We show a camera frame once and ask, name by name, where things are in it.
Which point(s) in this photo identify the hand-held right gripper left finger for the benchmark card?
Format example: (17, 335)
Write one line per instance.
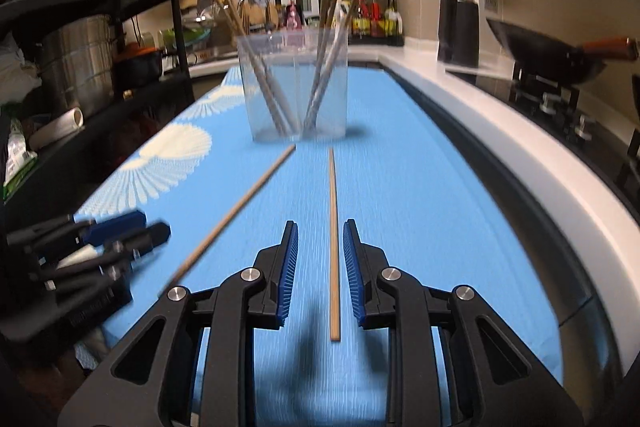
(287, 277)

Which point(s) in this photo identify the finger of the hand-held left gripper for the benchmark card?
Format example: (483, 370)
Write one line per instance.
(115, 227)
(145, 239)

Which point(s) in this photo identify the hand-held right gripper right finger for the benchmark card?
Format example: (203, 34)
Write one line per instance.
(352, 272)

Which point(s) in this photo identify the thin wooden chopstick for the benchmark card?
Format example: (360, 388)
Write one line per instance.
(229, 219)
(333, 257)

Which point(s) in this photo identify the clear plastic utensil container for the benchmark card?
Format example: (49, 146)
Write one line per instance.
(292, 82)

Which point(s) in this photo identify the blue patterned tablecloth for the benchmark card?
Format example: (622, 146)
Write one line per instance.
(425, 207)

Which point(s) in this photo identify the white paper roll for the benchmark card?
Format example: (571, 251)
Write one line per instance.
(55, 129)

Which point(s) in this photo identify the green packet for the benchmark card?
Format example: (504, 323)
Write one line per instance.
(15, 157)

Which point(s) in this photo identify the black pot orange rim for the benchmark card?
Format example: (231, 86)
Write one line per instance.
(140, 67)

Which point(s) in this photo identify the steel stockpot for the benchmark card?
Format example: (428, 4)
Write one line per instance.
(75, 67)

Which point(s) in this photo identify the green plate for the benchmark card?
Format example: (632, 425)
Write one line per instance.
(185, 38)

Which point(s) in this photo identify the black metal shelf unit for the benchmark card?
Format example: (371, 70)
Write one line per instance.
(182, 32)

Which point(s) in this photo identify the light wooden chopstick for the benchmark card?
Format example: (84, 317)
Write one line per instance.
(235, 19)

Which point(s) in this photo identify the dark sauce bottle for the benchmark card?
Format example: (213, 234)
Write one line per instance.
(361, 17)

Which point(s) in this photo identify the black pan support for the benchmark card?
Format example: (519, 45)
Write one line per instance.
(631, 167)
(525, 82)

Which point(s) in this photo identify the silver stove knob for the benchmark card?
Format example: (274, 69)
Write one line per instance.
(547, 104)
(582, 132)

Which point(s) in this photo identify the large yellow oil bottle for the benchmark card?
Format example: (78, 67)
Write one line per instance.
(342, 14)

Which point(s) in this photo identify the red sauce bottle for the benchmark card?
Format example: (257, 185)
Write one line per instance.
(375, 14)

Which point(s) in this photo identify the pink bottle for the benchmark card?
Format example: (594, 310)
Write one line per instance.
(293, 18)

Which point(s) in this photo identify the shiny metal kettle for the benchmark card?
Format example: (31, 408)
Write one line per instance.
(255, 4)

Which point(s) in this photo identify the black electric kettle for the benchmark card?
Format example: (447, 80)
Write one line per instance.
(457, 32)

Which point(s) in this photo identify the dark brown chopstick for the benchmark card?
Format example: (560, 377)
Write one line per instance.
(322, 7)

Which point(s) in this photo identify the black glass cooktop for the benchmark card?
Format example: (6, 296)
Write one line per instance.
(615, 142)

